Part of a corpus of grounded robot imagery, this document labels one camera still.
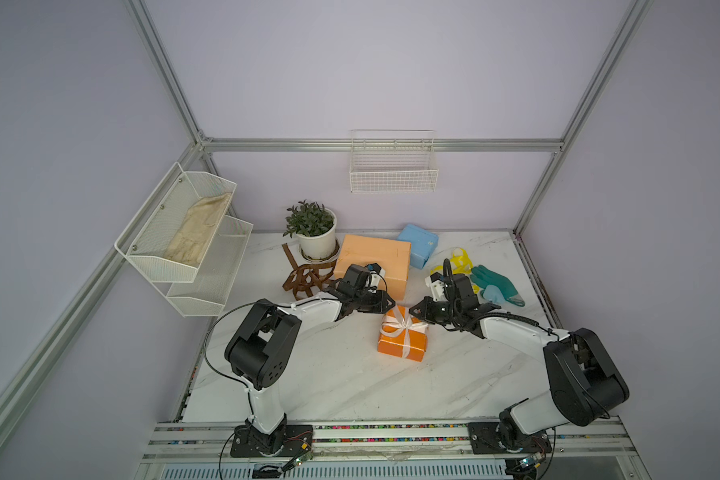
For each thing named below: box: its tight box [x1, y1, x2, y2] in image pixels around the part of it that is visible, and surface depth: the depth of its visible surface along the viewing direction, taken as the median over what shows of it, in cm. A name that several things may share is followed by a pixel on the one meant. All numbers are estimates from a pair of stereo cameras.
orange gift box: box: [377, 304, 429, 362], surface depth 86 cm
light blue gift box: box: [397, 223, 439, 269], surface depth 111 cm
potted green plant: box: [283, 200, 338, 260], surface depth 104 cm
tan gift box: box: [334, 234, 412, 301], surface depth 98 cm
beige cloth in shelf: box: [163, 192, 232, 266], surface depth 80 cm
